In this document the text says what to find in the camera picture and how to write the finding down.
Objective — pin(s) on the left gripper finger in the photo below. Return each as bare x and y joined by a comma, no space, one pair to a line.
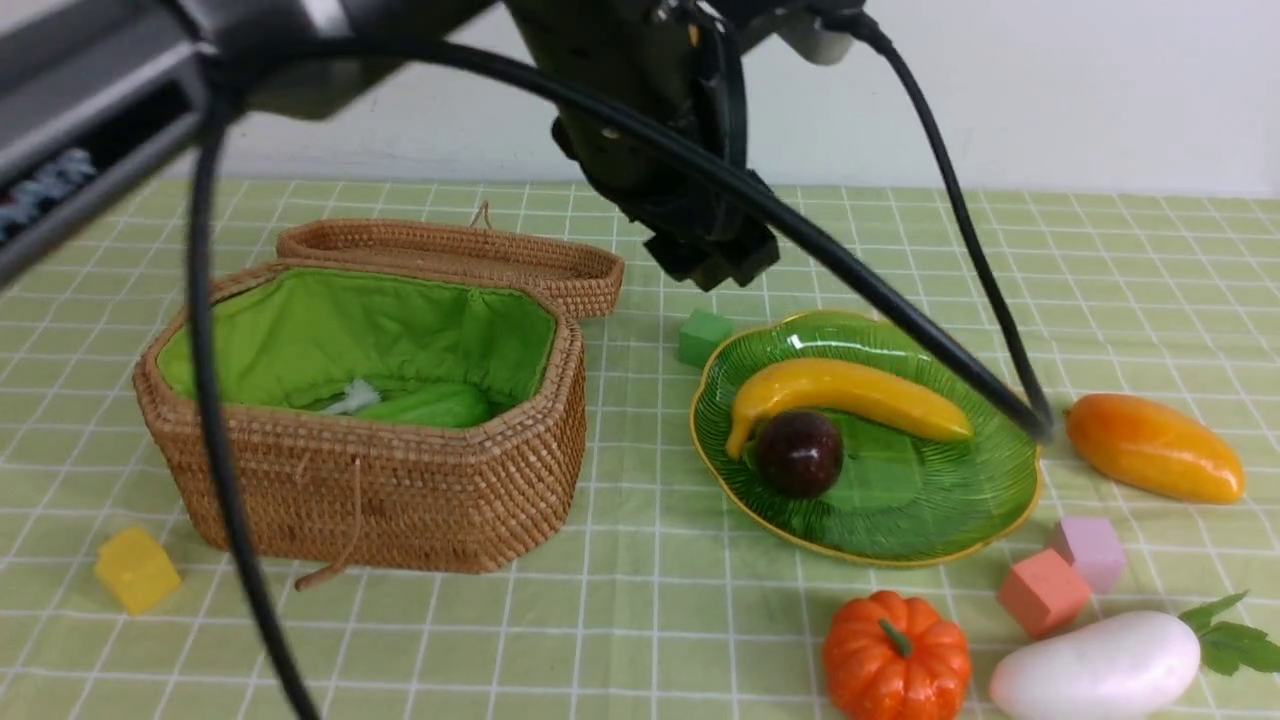
685,262
749,252

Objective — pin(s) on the yellow banana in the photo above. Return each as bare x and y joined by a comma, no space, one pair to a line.
840,385

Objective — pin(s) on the purple mangosteen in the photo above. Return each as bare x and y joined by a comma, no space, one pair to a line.
799,454

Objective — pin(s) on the green cucumber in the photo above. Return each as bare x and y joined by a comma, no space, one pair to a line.
440,405

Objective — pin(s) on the orange pumpkin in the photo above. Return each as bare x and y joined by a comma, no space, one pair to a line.
893,657

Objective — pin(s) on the white radish with leaves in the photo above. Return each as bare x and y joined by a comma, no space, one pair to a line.
1129,666

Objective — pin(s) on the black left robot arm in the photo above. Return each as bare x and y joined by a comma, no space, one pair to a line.
99,95

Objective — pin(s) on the green foam cube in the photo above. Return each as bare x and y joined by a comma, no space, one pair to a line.
699,335

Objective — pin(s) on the woven rattan basket lid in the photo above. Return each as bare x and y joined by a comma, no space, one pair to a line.
584,280

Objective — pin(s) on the green glass plate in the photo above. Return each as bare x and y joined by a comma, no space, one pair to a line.
899,501

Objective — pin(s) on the woven rattan basket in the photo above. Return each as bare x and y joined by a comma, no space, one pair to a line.
301,345

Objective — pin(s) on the orange mango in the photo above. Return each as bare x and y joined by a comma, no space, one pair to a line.
1150,446

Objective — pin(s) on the pink foam cube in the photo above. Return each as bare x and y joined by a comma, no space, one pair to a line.
1092,548

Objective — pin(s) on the salmon foam cube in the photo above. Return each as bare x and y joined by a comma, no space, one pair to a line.
1043,593

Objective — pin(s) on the yellow foam block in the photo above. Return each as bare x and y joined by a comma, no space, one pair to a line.
136,570

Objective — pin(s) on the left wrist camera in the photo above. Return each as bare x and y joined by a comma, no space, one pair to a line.
810,30

